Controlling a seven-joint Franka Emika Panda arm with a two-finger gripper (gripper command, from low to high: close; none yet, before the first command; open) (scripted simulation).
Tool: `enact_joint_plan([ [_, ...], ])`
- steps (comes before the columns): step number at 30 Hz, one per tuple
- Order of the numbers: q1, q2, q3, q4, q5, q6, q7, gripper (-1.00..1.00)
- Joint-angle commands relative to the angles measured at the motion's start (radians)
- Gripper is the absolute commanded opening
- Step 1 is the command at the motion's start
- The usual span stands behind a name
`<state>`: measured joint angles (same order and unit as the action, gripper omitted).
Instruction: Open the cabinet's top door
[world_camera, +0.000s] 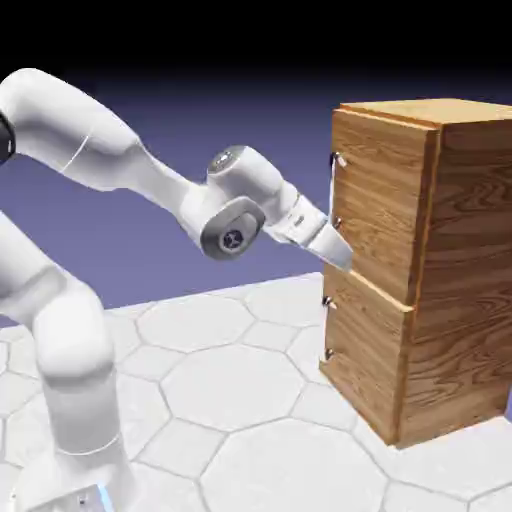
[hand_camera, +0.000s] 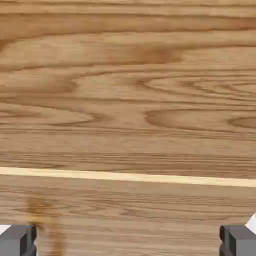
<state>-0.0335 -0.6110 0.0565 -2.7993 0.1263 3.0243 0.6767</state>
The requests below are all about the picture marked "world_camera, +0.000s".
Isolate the short silver door handle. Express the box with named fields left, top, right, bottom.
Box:
left=322, top=296, right=338, bottom=362

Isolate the short wood cabinet door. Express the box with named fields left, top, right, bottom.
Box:
left=318, top=265, right=416, bottom=446

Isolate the long silver door handle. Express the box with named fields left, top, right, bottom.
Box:
left=327, top=151, right=348, bottom=231

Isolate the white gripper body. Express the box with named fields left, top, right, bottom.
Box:
left=306, top=220, right=354, bottom=273

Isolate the tall wood cabinet door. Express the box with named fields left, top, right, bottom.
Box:
left=330, top=108, right=441, bottom=306

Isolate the light wood cabinet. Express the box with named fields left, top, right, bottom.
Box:
left=318, top=97, right=512, bottom=450

